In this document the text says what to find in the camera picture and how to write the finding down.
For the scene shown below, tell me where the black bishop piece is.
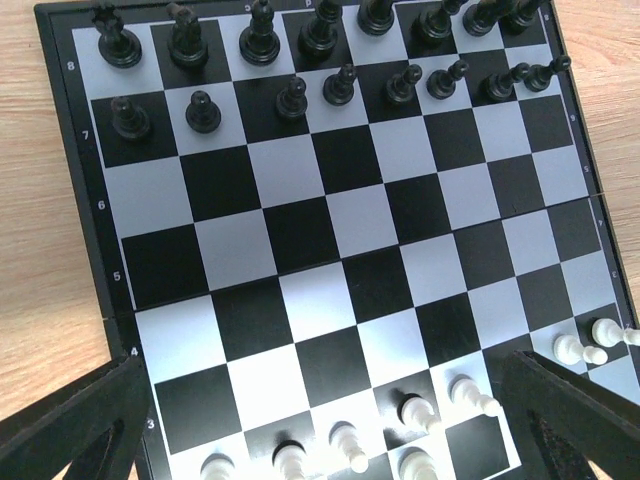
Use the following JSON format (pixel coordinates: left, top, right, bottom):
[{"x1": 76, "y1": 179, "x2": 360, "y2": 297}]
[{"x1": 239, "y1": 0, "x2": 280, "y2": 66}]

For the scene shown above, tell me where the black pawn h file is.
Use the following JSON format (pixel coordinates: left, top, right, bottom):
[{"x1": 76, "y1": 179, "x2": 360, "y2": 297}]
[{"x1": 524, "y1": 55, "x2": 571, "y2": 93}]

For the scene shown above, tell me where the black pawn second row extra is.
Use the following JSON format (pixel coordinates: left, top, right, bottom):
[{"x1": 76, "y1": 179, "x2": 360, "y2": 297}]
[{"x1": 275, "y1": 76, "x2": 308, "y2": 121}]

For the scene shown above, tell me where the white piece left table three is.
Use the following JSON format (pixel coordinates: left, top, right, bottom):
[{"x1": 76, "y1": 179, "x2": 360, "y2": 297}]
[{"x1": 329, "y1": 422, "x2": 369, "y2": 474}]

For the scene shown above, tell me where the black knight piece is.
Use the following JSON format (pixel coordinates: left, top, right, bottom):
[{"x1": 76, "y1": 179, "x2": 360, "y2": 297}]
[{"x1": 166, "y1": 2, "x2": 208, "y2": 69}]

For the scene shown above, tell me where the white king piece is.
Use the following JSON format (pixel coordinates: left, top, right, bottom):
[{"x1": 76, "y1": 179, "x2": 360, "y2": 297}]
[{"x1": 399, "y1": 449, "x2": 439, "y2": 480}]

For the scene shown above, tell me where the black rook corner h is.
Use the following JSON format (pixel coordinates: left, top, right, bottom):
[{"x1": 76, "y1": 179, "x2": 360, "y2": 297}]
[{"x1": 500, "y1": 0, "x2": 547, "y2": 35}]

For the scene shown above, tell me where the black king piece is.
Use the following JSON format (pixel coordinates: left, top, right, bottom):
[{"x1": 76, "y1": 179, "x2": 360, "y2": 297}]
[{"x1": 357, "y1": 0, "x2": 395, "y2": 36}]

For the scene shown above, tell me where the black pawn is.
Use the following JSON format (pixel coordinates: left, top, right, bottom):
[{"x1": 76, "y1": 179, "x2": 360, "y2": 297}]
[
  {"x1": 185, "y1": 90, "x2": 221, "y2": 133},
  {"x1": 110, "y1": 96, "x2": 151, "y2": 141}
]

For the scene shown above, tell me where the white pawn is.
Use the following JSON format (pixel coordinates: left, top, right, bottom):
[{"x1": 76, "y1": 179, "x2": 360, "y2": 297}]
[
  {"x1": 553, "y1": 334, "x2": 608, "y2": 365},
  {"x1": 592, "y1": 318, "x2": 640, "y2": 348},
  {"x1": 399, "y1": 394, "x2": 443, "y2": 435},
  {"x1": 450, "y1": 377, "x2": 502, "y2": 417}
]

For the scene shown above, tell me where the black knight g file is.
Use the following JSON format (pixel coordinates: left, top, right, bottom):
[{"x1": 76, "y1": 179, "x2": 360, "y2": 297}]
[{"x1": 463, "y1": 0, "x2": 512, "y2": 37}]

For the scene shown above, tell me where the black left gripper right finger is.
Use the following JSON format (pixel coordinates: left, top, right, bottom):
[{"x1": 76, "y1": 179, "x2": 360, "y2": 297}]
[{"x1": 500, "y1": 351, "x2": 639, "y2": 479}]

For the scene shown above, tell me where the black rook corner a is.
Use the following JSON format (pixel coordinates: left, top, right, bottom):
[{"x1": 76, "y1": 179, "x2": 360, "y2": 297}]
[{"x1": 92, "y1": 1, "x2": 142, "y2": 69}]

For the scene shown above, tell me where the black pawn on board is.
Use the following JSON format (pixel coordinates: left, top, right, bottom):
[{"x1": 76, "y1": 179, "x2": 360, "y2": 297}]
[{"x1": 185, "y1": 90, "x2": 221, "y2": 133}]

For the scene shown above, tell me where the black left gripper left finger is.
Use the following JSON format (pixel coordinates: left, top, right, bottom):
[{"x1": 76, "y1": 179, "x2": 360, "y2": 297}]
[{"x1": 1, "y1": 356, "x2": 148, "y2": 479}]

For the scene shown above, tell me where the white piece left table one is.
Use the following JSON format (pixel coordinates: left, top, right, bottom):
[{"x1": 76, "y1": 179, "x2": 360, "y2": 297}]
[{"x1": 200, "y1": 454, "x2": 236, "y2": 480}]

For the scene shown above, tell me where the white piece left table two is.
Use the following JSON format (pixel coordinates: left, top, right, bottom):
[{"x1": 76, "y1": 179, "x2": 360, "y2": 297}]
[{"x1": 273, "y1": 443, "x2": 307, "y2": 480}]

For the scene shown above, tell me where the black queen piece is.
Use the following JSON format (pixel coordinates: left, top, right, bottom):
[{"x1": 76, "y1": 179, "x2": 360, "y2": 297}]
[{"x1": 297, "y1": 0, "x2": 343, "y2": 71}]

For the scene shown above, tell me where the black white chessboard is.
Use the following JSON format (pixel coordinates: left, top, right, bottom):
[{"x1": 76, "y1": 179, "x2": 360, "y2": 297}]
[{"x1": 34, "y1": 1, "x2": 637, "y2": 479}]

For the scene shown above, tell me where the black pawn g file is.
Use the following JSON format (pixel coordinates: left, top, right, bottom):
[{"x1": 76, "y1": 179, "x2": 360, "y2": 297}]
[{"x1": 323, "y1": 64, "x2": 357, "y2": 106}]

